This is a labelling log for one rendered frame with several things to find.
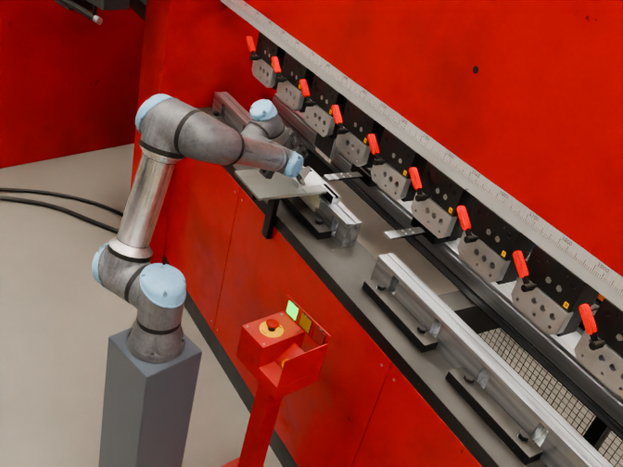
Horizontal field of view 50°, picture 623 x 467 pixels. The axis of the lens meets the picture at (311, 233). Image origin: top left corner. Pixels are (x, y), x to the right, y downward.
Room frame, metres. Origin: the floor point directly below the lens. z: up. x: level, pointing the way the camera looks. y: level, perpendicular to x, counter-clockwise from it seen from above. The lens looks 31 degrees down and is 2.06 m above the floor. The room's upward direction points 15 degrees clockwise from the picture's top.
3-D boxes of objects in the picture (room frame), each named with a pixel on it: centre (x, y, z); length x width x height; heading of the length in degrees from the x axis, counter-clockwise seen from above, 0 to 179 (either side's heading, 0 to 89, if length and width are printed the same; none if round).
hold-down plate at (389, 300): (1.59, -0.31, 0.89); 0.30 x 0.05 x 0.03; 39
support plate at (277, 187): (2.01, 0.14, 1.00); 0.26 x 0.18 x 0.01; 129
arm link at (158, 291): (1.34, 0.34, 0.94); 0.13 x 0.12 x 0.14; 65
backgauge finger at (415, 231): (1.91, -0.33, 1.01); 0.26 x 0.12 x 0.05; 129
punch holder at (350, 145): (1.96, -0.08, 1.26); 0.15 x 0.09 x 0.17; 39
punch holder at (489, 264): (1.50, -0.46, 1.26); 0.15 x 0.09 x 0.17; 39
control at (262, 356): (1.49, 0.00, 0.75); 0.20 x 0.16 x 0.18; 48
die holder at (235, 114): (2.53, 0.38, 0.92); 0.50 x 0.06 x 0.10; 39
